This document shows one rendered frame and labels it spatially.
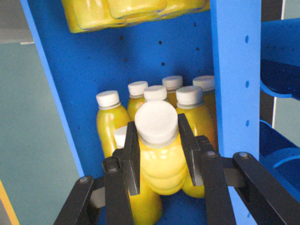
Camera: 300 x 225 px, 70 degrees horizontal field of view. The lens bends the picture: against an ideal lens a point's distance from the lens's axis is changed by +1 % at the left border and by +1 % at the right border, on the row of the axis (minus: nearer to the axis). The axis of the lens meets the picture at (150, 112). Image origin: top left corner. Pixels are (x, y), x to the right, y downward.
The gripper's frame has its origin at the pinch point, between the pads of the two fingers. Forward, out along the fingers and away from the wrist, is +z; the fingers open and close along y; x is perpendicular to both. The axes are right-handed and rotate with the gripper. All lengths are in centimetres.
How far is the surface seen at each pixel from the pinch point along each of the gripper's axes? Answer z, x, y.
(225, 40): 2.9, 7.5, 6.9
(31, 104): 125, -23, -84
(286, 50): 47, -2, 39
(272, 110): 109, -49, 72
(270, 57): 53, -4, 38
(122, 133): 14.2, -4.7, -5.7
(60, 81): 15.5, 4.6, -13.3
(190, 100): 12.9, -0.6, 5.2
